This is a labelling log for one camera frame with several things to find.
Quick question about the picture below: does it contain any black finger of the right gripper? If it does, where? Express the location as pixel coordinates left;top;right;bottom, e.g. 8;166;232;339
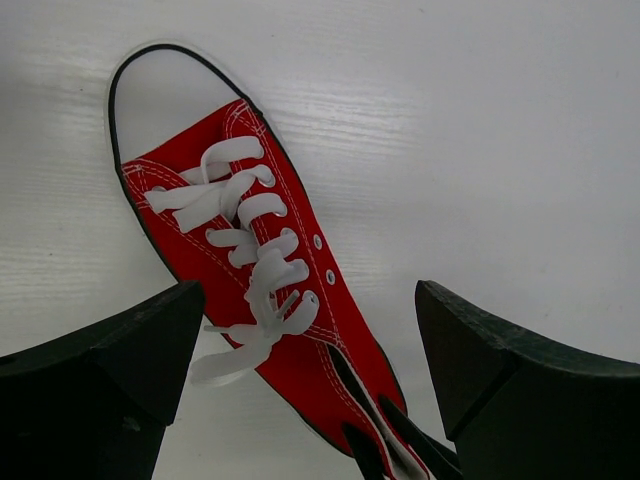
378;395;463;480
342;423;385;480

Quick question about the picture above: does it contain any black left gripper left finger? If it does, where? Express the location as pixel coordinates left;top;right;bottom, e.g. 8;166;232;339
1;281;205;479

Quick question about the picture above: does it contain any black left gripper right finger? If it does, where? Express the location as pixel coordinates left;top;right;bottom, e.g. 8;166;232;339
415;281;639;479

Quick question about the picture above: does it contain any red canvas sneaker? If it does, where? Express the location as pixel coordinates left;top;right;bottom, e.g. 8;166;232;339
106;42;431;479

